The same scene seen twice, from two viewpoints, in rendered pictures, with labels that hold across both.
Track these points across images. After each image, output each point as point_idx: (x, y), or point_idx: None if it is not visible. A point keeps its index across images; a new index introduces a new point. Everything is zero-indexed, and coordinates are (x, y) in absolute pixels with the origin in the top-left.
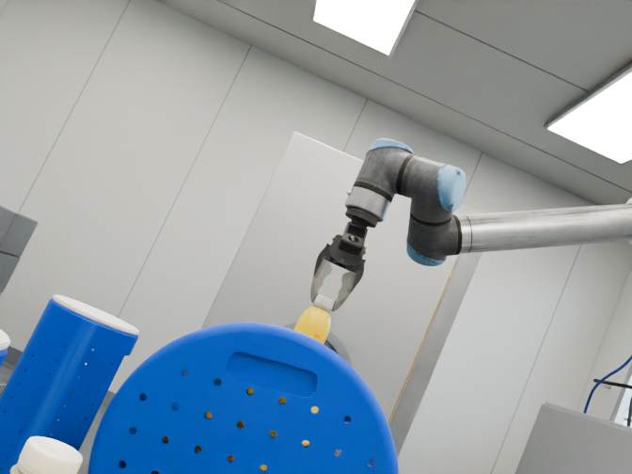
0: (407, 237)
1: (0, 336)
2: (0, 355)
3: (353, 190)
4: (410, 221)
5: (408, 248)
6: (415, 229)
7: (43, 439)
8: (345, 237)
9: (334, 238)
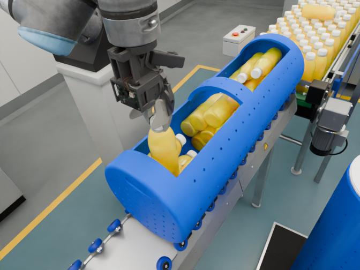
0: (74, 35)
1: (358, 181)
2: (347, 170)
3: (157, 15)
4: (89, 13)
5: (72, 46)
6: (90, 18)
7: (313, 54)
8: (180, 55)
9: (165, 74)
